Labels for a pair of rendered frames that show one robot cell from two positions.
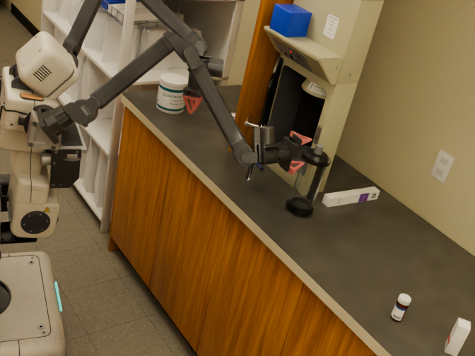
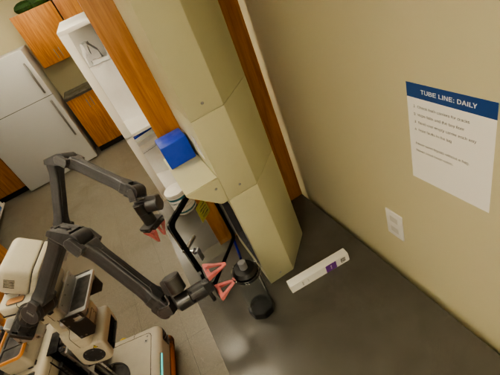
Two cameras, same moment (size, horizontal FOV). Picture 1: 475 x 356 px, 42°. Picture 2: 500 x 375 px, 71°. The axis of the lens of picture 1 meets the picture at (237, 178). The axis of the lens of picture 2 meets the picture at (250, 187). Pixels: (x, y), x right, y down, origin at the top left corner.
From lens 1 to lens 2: 1.51 m
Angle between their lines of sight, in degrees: 25
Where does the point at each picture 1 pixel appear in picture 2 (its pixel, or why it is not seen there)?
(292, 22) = (168, 155)
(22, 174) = (64, 332)
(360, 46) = (229, 157)
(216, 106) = (117, 276)
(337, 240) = (293, 347)
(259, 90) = not seen: hidden behind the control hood
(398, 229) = (367, 303)
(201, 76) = (93, 257)
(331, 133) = (262, 232)
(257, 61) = not seen: hidden behind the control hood
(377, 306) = not seen: outside the picture
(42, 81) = (14, 288)
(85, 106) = (28, 310)
